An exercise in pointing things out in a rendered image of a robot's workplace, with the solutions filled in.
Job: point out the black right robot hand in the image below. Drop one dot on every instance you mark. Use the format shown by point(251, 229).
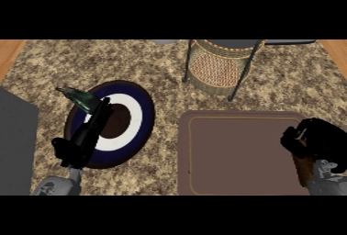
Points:
point(321, 137)

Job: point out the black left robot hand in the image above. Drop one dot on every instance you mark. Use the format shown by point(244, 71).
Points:
point(80, 143)

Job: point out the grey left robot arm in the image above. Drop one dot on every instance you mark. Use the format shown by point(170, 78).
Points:
point(57, 185)

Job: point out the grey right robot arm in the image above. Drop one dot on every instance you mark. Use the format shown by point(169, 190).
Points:
point(330, 180)

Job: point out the brown rectangular tray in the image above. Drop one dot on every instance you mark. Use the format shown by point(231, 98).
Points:
point(235, 153)

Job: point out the round navy white brown placemat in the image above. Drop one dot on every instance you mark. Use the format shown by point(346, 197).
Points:
point(130, 122)

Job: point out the dark grey appliance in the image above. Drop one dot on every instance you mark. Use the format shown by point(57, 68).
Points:
point(15, 143)

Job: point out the dark green glass bottle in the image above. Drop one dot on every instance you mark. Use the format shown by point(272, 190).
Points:
point(83, 99)

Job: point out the wicker tiered basket metal frame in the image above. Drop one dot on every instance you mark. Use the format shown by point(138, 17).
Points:
point(218, 69)

